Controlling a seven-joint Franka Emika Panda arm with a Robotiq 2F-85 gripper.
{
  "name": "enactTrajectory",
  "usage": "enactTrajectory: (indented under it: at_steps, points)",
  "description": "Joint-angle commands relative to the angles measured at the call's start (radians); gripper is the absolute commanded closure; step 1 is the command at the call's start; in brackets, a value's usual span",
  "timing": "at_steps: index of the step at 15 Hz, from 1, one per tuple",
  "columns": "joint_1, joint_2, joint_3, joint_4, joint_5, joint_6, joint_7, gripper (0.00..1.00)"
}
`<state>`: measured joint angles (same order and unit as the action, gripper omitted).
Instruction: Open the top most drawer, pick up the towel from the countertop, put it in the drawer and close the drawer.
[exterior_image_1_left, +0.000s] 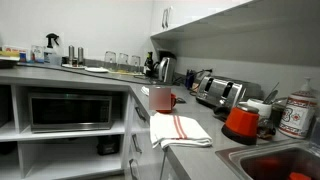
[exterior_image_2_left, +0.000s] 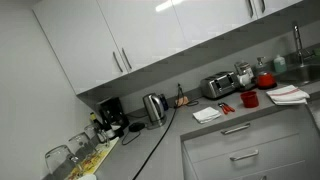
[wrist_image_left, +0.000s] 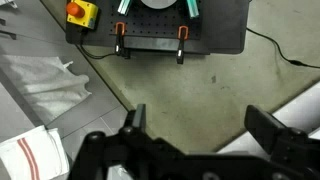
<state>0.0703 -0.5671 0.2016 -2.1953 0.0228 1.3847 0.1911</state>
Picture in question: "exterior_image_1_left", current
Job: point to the folded white napkin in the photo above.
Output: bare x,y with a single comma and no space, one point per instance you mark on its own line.
145,90

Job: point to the colourful drying mat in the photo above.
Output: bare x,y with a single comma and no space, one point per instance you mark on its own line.
123,72

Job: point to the stainless steel sink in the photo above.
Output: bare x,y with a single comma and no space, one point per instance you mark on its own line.
273,161

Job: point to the white upper cabinets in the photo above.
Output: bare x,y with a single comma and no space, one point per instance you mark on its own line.
260,31

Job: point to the silver four-slot toaster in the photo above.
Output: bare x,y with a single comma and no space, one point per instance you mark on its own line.
215,91

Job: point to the right upturned glass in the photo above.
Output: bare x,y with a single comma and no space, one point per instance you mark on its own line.
135,63

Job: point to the red canister with lid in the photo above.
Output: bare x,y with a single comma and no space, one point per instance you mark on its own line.
241,124

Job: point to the black box on shelf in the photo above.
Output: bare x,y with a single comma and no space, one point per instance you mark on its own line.
108,144

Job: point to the stainless steel electric kettle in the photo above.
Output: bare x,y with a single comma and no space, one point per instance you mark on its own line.
166,70

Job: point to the right silver shaker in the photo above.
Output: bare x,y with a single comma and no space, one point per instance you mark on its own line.
80,56

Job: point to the black trigger spray bottle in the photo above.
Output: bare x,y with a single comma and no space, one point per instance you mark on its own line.
50,51

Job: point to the white utensil holder cup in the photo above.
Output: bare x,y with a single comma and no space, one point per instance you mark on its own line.
264,110

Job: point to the white towel with red stripes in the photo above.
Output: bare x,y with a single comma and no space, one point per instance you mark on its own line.
177,130

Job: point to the left silver shaker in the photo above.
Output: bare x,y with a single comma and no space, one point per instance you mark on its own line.
71,54

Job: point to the silver shaker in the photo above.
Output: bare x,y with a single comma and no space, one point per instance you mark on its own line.
80,56
71,54

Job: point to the red mug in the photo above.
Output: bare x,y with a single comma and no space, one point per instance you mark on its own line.
166,103

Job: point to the dark glass bottle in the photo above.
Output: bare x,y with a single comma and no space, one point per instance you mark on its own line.
149,65

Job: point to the patterned ceramic soap dispenser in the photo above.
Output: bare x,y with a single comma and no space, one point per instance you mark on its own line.
299,111

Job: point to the middle upturned glass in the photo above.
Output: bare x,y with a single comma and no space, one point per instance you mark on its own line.
122,62

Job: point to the white drawer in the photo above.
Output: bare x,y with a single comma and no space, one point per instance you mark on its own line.
139,122

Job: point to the white plate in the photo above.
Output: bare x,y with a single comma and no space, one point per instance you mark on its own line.
96,70

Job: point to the stainless steel microwave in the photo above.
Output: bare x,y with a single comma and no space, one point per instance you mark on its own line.
63,112

